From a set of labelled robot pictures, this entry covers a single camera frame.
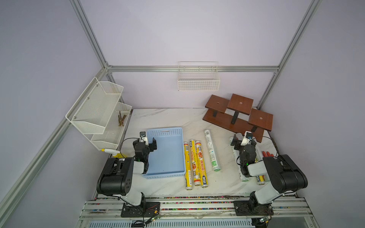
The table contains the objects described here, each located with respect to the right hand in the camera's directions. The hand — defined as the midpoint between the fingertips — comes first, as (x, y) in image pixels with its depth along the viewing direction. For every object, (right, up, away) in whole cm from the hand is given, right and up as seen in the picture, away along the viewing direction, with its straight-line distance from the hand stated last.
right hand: (242, 137), depth 92 cm
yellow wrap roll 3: (-27, -23, -12) cm, 37 cm away
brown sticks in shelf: (-82, +12, +3) cm, 83 cm away
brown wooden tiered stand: (0, +15, +11) cm, 19 cm away
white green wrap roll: (-19, -16, -7) cm, 26 cm away
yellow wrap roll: (-36, -17, -7) cm, 41 cm away
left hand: (-64, -2, +2) cm, 64 cm away
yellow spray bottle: (-77, -8, -13) cm, 79 cm away
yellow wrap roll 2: (-31, -24, -12) cm, 41 cm away
